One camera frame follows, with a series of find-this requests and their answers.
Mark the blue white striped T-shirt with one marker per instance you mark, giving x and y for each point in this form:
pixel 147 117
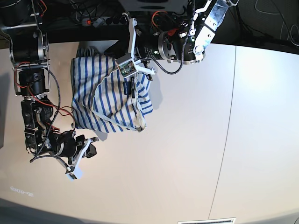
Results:
pixel 103 99

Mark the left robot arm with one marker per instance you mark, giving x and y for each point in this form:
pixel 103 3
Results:
pixel 199 22

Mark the black power strip red switch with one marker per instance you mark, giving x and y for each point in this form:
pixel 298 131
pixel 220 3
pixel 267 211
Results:
pixel 101 21

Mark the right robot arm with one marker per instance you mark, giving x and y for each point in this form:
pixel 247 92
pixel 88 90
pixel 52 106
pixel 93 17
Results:
pixel 20 20

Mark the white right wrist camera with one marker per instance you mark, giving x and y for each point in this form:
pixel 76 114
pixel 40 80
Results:
pixel 73 171

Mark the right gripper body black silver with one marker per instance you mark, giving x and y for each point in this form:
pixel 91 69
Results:
pixel 68 146

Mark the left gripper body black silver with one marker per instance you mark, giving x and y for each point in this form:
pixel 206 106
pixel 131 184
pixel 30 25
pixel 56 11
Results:
pixel 164 46

